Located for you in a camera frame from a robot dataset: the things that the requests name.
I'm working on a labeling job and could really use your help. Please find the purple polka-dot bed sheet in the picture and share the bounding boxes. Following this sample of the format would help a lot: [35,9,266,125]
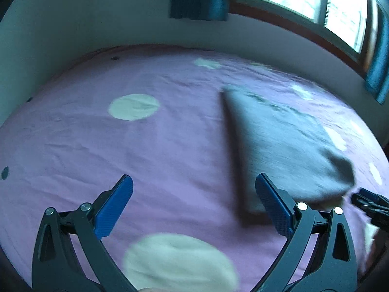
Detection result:
[0,44,389,292]

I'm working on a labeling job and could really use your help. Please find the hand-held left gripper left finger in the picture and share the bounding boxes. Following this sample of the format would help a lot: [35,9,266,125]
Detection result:
[32,174,136,292]

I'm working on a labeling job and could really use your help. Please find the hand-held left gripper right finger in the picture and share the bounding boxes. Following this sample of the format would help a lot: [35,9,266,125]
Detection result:
[252,173,358,292]

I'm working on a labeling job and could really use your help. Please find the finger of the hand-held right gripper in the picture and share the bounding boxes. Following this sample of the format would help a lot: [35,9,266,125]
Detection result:
[359,188,389,206]
[351,193,389,219]

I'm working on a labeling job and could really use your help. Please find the grey knit sweater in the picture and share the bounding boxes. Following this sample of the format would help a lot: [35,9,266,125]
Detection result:
[220,85,358,217]

